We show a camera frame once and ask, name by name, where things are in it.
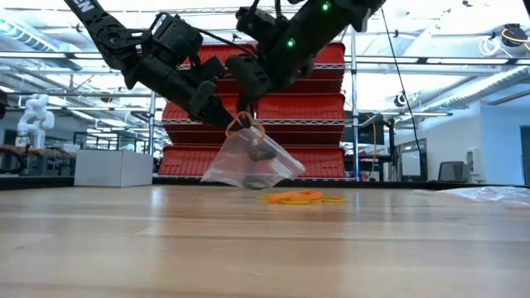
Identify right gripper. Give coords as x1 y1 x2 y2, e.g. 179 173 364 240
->
225 22 327 128

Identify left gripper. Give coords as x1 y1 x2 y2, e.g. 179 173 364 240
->
123 53 246 131

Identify orange rubber band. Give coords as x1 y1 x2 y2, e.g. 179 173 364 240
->
224 110 267 142
267 189 325 205

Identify red plastic bin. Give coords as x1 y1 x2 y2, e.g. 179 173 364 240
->
254 93 346 146
289 41 347 95
161 94 254 145
157 144 254 179
181 43 256 95
253 144 347 179

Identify white cardboard box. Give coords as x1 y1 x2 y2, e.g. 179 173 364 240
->
73 148 155 189

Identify black hanging monitor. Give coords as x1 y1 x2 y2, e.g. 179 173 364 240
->
342 112 387 147

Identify wooden workbench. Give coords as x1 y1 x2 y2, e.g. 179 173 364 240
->
0 143 78 177

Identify dark grey monitor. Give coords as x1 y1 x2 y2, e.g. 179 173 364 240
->
436 160 472 184

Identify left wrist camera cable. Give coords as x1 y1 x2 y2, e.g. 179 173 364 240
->
196 26 258 58

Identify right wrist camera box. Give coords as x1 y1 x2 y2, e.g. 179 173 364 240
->
234 4 283 42

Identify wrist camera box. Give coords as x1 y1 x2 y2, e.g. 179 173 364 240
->
234 4 283 42
152 12 205 68

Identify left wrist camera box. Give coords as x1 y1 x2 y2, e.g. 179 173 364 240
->
152 12 205 68

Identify red bins on wire shelf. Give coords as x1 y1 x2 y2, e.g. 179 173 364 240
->
147 6 361 183

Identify yellow hanging cable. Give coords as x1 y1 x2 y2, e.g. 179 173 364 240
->
369 119 378 175

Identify black hanging cable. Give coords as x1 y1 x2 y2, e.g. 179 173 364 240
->
379 7 428 166

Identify black aluminium table frame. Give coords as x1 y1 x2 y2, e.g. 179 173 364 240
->
0 175 530 192

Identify white wall dispenser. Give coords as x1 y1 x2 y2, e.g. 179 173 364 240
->
465 147 486 184

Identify black ceiling cable reel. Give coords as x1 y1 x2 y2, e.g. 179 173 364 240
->
499 22 530 50

